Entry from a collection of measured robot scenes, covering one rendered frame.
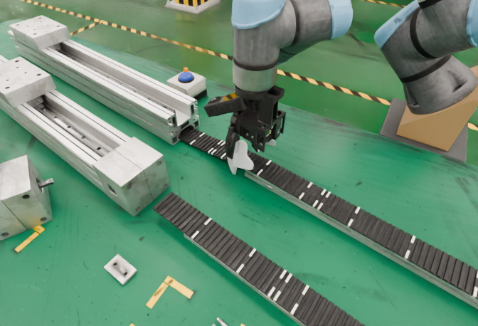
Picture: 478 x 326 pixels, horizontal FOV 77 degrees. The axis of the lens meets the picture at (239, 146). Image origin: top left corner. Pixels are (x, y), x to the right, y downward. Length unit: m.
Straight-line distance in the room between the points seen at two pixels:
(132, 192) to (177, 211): 0.09
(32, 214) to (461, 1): 0.86
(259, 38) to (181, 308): 0.43
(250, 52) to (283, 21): 0.06
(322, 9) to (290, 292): 0.43
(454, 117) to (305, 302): 0.54
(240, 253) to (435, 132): 0.56
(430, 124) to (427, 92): 0.08
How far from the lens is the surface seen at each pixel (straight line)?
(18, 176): 0.68
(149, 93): 0.87
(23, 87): 0.89
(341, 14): 0.53
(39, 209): 0.69
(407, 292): 0.62
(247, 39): 0.47
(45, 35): 1.16
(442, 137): 0.87
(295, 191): 0.62
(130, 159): 0.62
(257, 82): 0.50
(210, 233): 0.56
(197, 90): 0.89
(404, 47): 0.78
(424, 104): 0.84
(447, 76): 0.83
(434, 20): 0.73
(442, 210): 0.75
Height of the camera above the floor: 1.29
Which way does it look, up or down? 43 degrees down
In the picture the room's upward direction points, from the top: straight up
